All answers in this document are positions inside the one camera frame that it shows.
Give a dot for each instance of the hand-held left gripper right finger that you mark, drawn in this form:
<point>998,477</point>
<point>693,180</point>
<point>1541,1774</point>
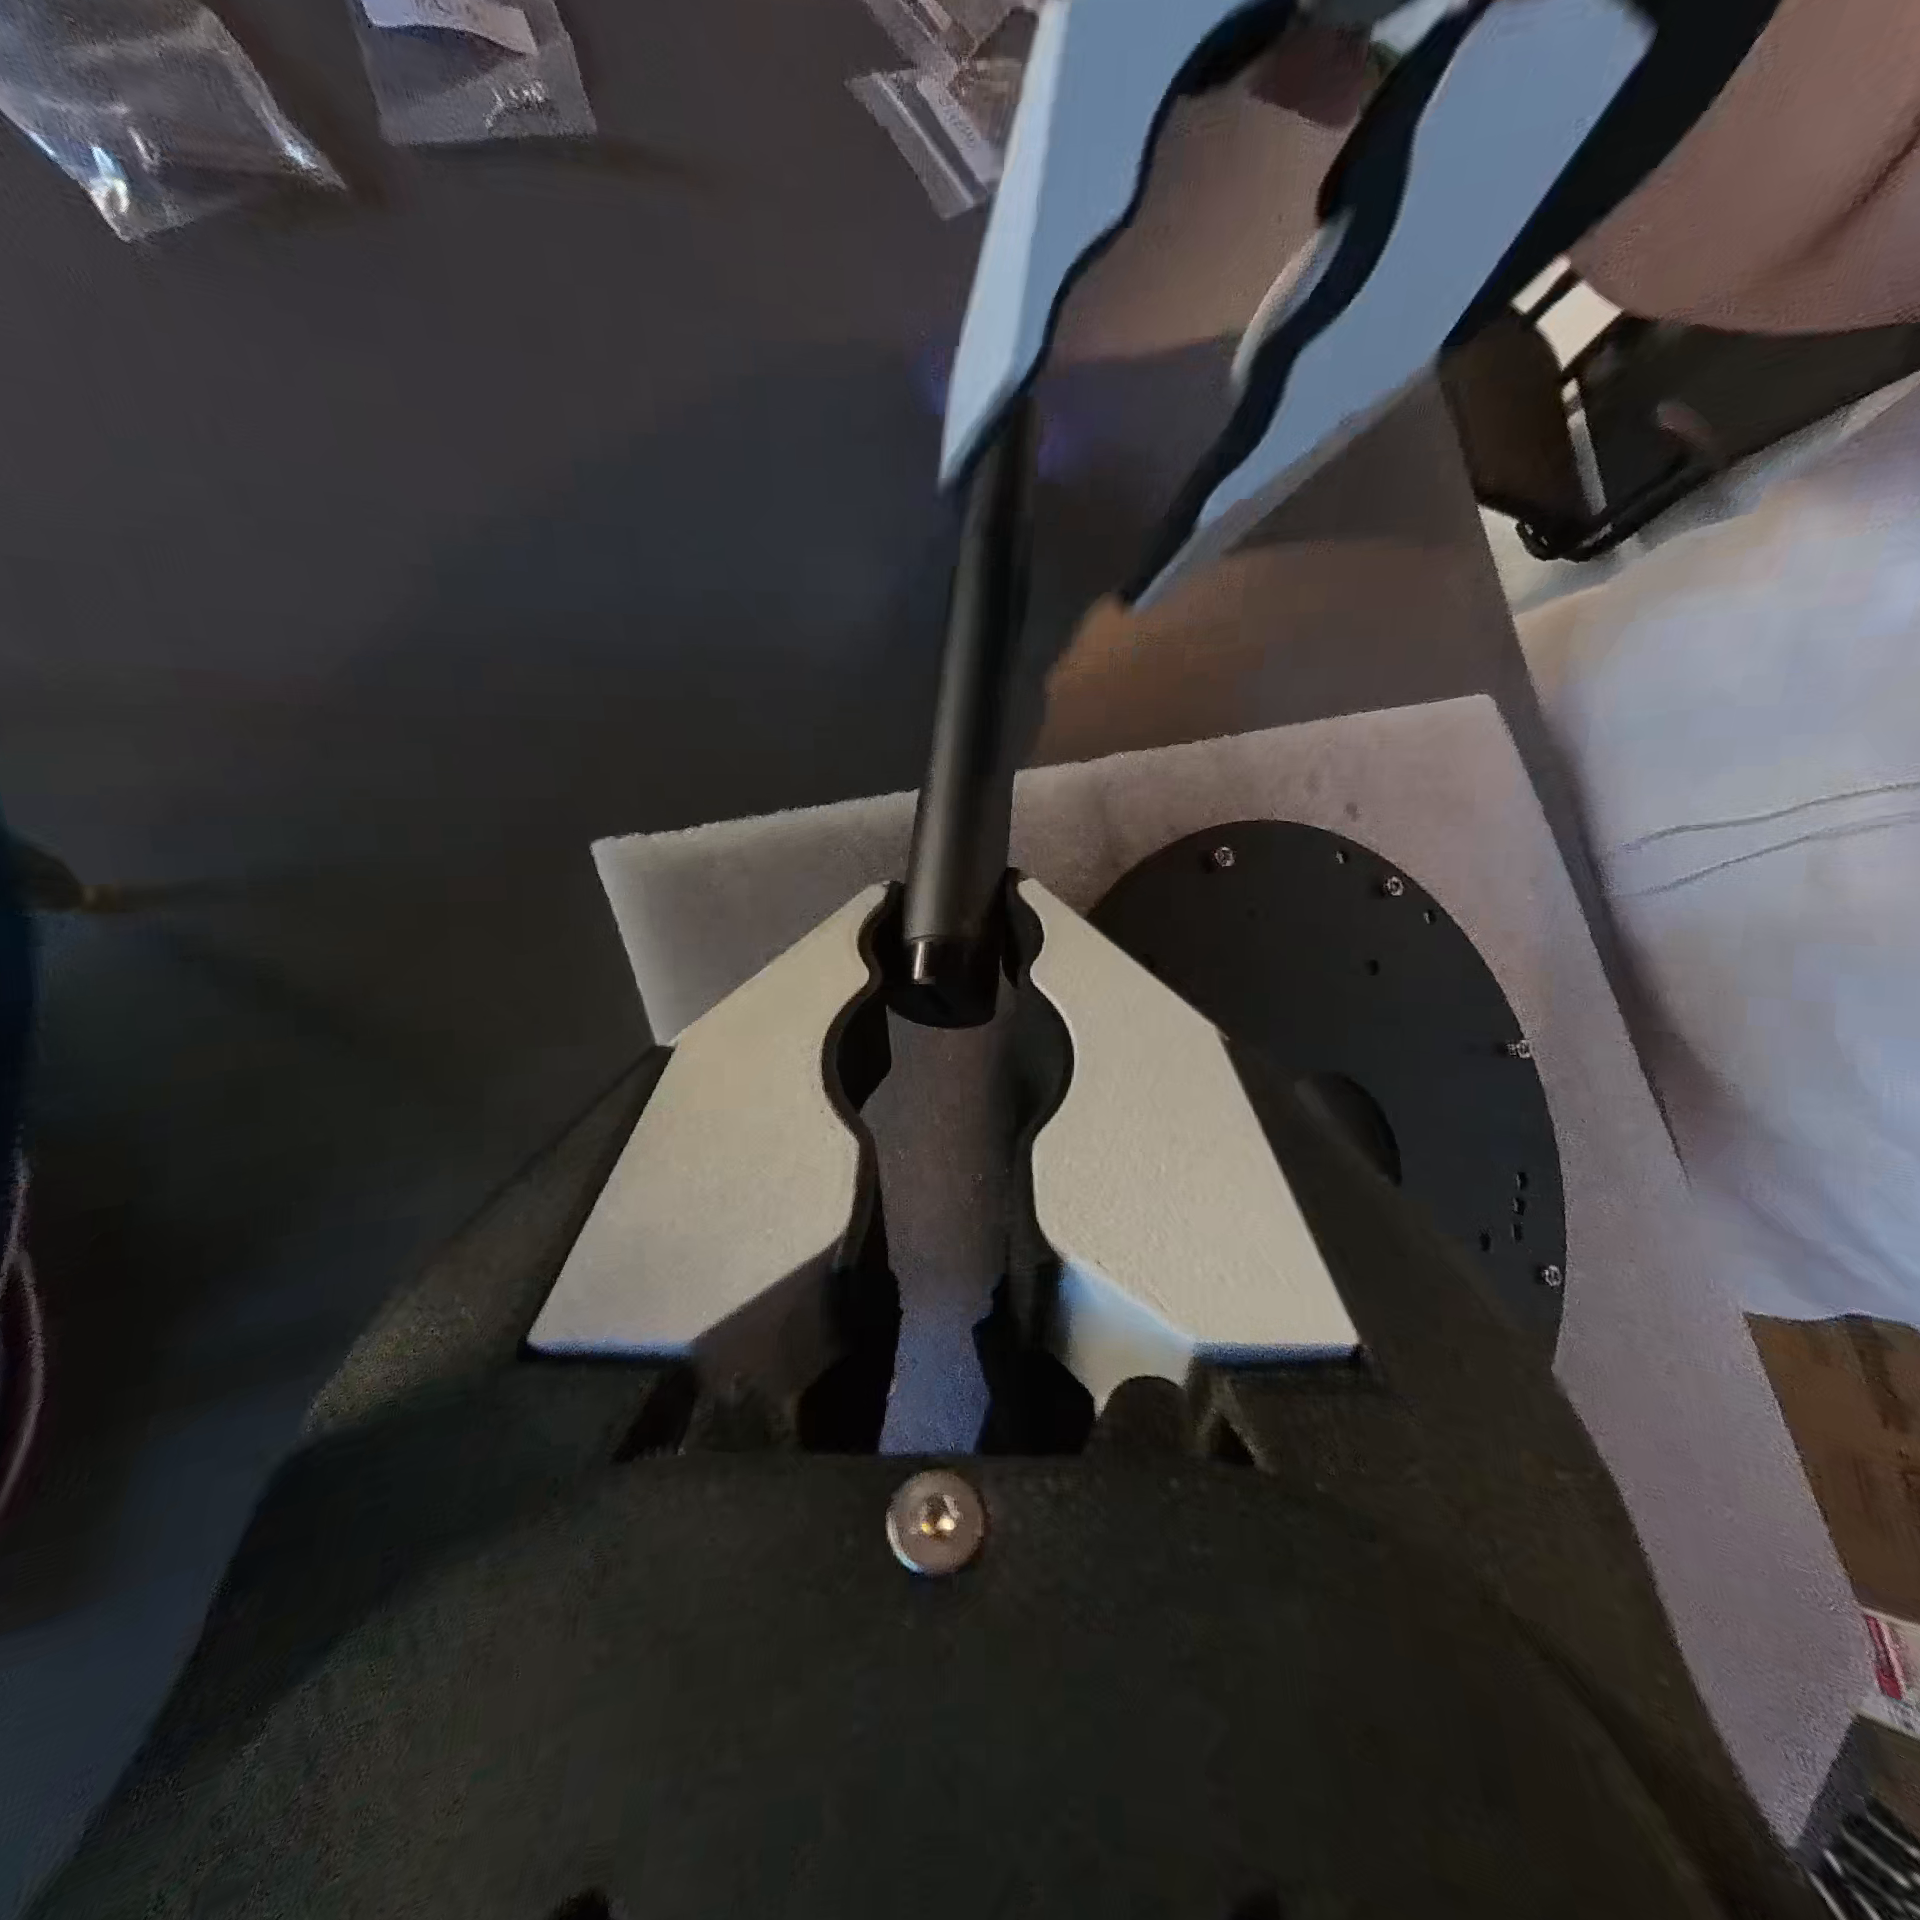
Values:
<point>1185,1200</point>

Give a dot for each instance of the scattered small hardware bags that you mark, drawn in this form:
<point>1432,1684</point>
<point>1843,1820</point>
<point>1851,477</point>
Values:
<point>151,136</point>

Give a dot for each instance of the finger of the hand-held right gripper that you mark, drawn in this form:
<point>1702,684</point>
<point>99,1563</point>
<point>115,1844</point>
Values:
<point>1469,164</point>
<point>1051,164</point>

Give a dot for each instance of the brown cardboard box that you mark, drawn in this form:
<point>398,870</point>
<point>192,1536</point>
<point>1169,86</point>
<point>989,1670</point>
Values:
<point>1831,1424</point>

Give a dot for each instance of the person in white shirt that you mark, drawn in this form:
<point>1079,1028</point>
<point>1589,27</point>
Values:
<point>1756,900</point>

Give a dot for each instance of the black electric screwdriver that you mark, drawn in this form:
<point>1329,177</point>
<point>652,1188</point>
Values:
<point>975,674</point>

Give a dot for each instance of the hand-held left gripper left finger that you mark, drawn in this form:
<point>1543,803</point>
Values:
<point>705,1184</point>

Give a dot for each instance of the black metal base plate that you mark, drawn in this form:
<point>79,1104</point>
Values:
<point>1395,976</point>

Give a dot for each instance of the person's right forearm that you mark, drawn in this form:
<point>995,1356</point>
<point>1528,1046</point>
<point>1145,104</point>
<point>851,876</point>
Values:
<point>1769,164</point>

